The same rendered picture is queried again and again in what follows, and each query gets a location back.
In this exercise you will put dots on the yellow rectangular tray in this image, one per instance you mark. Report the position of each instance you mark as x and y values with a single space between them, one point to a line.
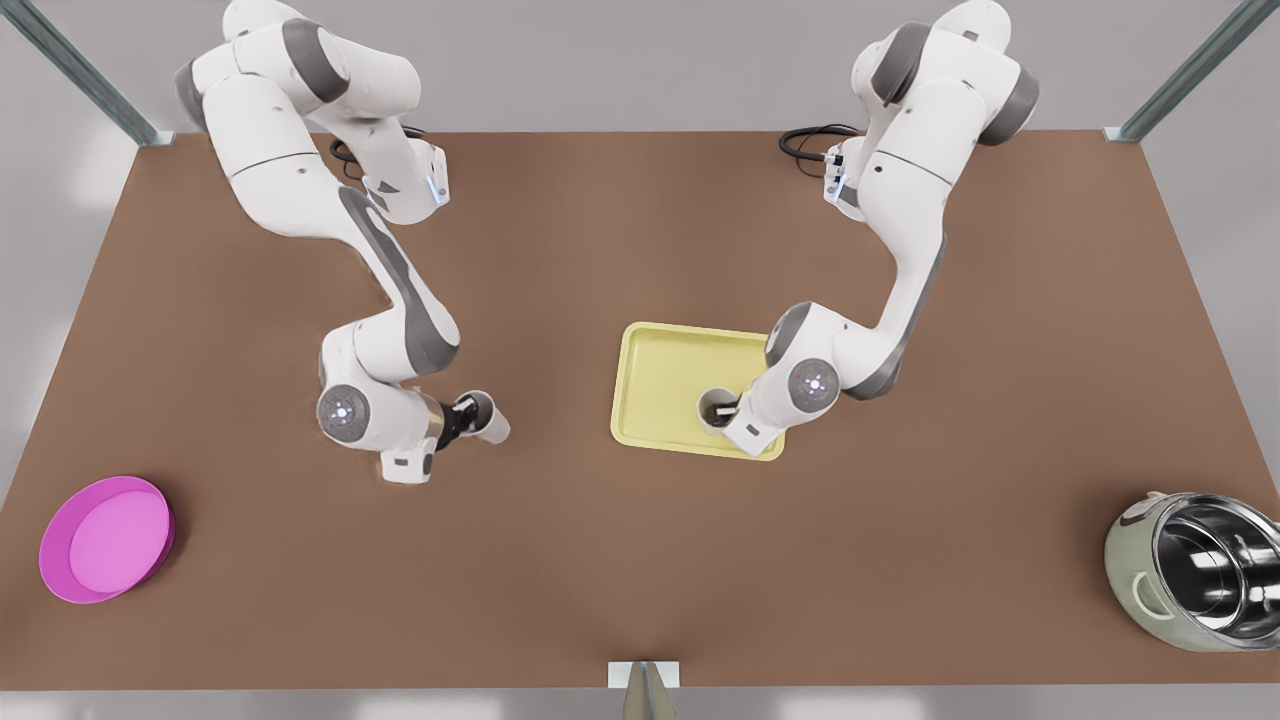
665 385

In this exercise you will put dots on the white IKEA cup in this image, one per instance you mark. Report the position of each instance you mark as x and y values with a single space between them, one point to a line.
712 416
492 424

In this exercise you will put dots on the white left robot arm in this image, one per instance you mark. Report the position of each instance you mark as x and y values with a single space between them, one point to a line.
910 190

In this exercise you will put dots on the grey-green steel pot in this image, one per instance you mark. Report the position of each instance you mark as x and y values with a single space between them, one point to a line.
1190 570

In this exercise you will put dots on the pink round bowl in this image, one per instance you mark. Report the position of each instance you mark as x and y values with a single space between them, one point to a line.
108 540

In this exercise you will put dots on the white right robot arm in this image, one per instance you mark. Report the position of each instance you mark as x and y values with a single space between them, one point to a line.
290 190

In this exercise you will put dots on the silver frame post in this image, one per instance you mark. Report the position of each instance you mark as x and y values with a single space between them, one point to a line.
645 690
1190 70
80 75

